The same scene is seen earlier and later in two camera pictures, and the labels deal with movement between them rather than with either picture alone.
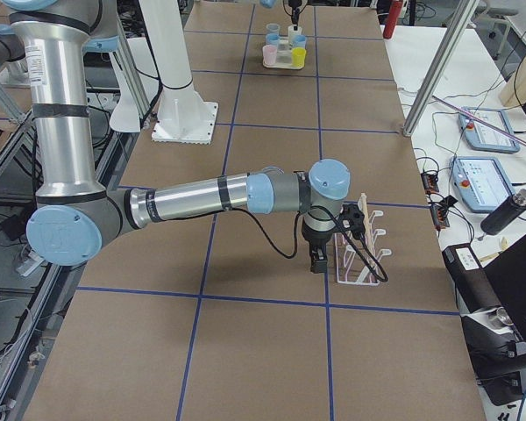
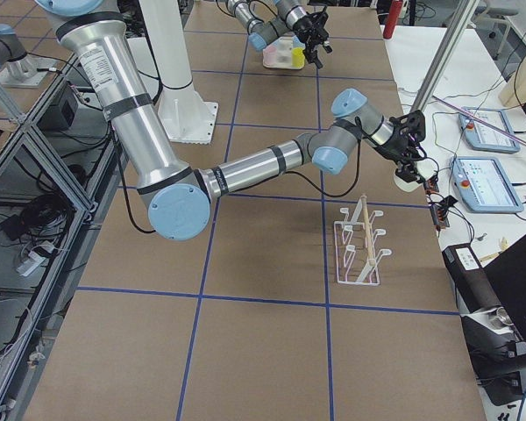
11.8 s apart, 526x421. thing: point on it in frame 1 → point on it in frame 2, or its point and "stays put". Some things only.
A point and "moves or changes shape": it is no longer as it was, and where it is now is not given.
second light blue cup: (299, 40) stays put
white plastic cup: (292, 33) moves or changes shape
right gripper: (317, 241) → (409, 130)
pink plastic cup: (269, 54) stays put
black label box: (471, 278) stays put
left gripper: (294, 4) → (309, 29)
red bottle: (393, 18) stays put
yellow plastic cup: (298, 56) stays put
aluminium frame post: (440, 66) stays put
